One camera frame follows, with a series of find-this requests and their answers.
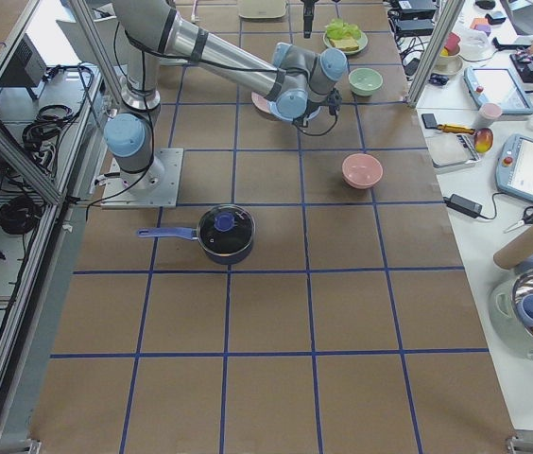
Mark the kitchen scale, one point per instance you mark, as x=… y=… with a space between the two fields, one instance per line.
x=451 y=151

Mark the black power adapter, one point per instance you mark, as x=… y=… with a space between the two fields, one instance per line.
x=463 y=206

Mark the aluminium frame post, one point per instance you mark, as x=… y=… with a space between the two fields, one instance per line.
x=448 y=14

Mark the scissors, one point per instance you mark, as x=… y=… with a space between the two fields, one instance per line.
x=526 y=219

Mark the pink plate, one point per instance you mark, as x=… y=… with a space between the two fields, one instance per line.
x=260 y=103

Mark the mango toy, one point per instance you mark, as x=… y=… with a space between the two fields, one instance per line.
x=483 y=140

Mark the yellow handled screwdriver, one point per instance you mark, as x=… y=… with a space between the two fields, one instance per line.
x=456 y=129

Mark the pink bowl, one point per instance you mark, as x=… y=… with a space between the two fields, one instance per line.
x=361 y=171

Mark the blue plate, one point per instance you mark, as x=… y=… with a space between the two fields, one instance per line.
x=305 y=117

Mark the bread slice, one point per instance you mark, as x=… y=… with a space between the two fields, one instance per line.
x=345 y=44

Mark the cardboard tube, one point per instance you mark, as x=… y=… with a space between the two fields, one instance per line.
x=516 y=251

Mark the green bowl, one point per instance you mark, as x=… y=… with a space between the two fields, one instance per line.
x=365 y=81

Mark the green lettuce leaf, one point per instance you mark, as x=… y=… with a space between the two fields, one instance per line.
x=338 y=29

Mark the black smartphone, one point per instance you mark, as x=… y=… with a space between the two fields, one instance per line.
x=429 y=121

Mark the white bowl with fruit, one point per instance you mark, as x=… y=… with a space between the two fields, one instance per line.
x=448 y=53

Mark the blue saucepan with glass lid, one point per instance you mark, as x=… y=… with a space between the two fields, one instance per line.
x=225 y=233

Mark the near teach pendant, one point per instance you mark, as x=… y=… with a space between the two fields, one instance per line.
x=514 y=170

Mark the far teach pendant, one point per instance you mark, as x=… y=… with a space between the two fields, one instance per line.
x=498 y=86

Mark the teach pendant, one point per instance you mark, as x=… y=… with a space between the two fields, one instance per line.
x=514 y=170
x=498 y=86

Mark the grey control box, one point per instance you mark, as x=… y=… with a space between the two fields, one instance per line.
x=25 y=69

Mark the green plate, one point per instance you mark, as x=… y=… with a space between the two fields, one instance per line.
x=363 y=42

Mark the white paper cup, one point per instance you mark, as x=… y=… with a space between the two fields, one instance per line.
x=487 y=114

